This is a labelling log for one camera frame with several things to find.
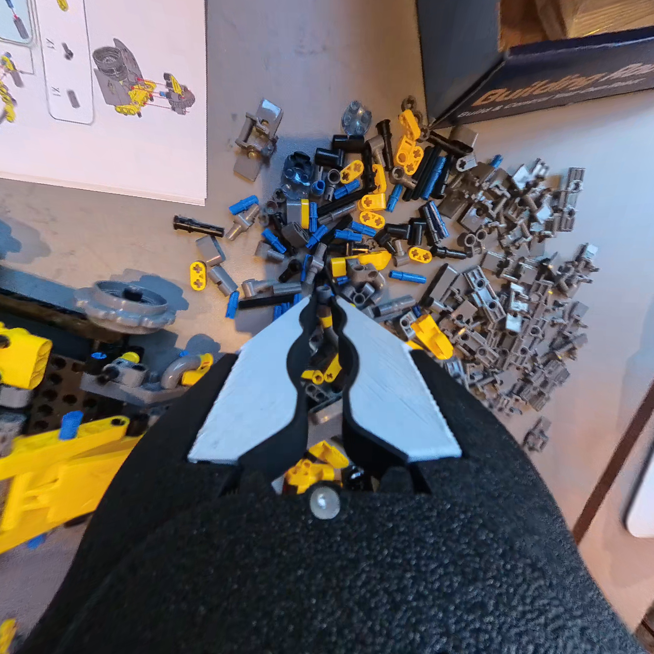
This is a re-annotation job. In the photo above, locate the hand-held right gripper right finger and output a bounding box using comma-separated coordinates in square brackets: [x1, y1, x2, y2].
[327, 297, 463, 477]

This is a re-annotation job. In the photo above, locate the white instruction booklet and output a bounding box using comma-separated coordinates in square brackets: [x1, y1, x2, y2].
[0, 0, 208, 205]

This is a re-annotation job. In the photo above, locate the grey desk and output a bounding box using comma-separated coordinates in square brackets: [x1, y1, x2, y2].
[0, 0, 654, 634]

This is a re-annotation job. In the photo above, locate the dark blue cardboard box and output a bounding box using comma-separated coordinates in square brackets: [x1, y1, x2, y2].
[414, 0, 654, 128]

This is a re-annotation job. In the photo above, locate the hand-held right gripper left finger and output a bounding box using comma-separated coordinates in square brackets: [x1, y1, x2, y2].
[189, 297, 328, 481]

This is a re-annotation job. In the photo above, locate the yellow black toy vehicle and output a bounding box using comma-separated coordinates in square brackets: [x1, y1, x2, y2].
[0, 268, 220, 558]

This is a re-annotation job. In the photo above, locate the pile of toy parts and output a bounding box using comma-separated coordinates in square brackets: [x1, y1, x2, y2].
[172, 95, 604, 493]

